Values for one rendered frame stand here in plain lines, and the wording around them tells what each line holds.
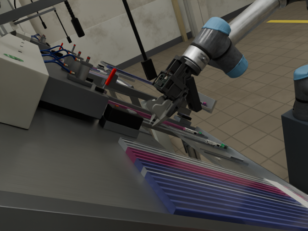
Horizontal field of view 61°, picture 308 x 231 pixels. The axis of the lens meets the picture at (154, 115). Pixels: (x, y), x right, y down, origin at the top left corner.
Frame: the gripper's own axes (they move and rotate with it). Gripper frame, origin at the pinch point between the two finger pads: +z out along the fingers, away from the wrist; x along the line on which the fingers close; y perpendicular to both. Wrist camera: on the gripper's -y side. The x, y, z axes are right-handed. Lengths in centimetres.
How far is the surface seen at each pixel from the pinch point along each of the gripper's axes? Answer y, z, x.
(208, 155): -11.2, -1.6, 14.2
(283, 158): -125, -30, -41
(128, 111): 17.9, 0.8, 17.2
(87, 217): 31, 8, 49
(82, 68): 29.5, -0.9, 12.0
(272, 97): -152, -80, -104
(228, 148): -29.2, -7.6, 2.2
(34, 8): 42.4, -4.5, 14.6
